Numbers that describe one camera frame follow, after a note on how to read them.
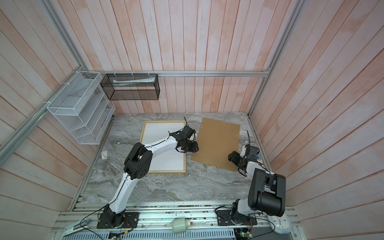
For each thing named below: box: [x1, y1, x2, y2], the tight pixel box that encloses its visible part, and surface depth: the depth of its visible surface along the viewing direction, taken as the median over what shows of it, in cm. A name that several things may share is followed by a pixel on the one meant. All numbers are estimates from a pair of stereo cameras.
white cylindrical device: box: [172, 218, 191, 234], surface depth 67 cm
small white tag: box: [101, 150, 108, 160], surface depth 98 cm
